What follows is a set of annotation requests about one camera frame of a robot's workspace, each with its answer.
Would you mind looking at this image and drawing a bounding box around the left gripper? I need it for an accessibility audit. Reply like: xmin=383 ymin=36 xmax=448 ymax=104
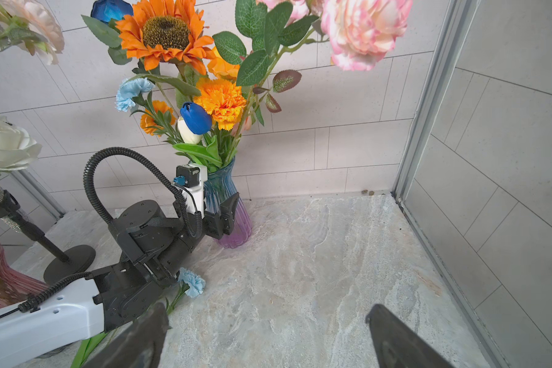
xmin=202 ymin=193 xmax=239 ymax=239

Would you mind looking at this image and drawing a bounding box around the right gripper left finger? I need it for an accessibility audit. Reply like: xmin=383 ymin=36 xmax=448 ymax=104
xmin=83 ymin=303 xmax=170 ymax=368

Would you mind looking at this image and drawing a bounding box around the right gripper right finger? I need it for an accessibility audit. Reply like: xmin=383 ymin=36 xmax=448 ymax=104
xmin=366 ymin=304 xmax=452 ymax=368

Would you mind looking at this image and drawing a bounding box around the blue purple glass vase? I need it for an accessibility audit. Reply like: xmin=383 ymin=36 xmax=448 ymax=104
xmin=203 ymin=159 xmax=252 ymax=248

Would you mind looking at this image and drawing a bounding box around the dark red glass vase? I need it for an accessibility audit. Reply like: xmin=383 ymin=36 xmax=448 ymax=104
xmin=0 ymin=245 xmax=47 ymax=309

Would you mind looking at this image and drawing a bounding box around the dark blue rose vase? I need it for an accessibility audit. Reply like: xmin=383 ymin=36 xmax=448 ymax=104
xmin=90 ymin=0 xmax=133 ymax=24

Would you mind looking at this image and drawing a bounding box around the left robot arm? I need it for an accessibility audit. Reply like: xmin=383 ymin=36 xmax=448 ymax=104
xmin=0 ymin=190 xmax=208 ymax=367

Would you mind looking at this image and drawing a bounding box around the white tulip right vase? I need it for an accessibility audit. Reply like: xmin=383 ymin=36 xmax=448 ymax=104
xmin=176 ymin=117 xmax=202 ymax=145

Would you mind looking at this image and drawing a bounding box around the blue tulip right vase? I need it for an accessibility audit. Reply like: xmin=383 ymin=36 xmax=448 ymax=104
xmin=180 ymin=102 xmax=213 ymax=135

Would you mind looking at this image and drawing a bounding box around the light blue carnation right vase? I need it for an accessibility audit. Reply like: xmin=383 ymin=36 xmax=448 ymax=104
xmin=116 ymin=78 xmax=183 ymax=145

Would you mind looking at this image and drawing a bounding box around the orange carnation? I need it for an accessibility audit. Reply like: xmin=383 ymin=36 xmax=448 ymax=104
xmin=140 ymin=101 xmax=176 ymax=136

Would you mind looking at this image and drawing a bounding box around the orange rose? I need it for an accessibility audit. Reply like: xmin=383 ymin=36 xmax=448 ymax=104
xmin=207 ymin=47 xmax=240 ymax=81

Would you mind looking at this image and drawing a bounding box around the orange gerbera flower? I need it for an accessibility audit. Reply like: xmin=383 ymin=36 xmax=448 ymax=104
xmin=115 ymin=0 xmax=215 ymax=75

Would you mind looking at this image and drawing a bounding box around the pink roses stem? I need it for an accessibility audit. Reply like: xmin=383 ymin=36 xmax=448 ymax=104
xmin=209 ymin=1 xmax=413 ymax=136

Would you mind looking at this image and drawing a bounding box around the pink rose spray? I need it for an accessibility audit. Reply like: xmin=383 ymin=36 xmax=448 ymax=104
xmin=0 ymin=1 xmax=64 ymax=65

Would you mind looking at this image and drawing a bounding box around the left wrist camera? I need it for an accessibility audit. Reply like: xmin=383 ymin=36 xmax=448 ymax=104
xmin=173 ymin=163 xmax=208 ymax=217

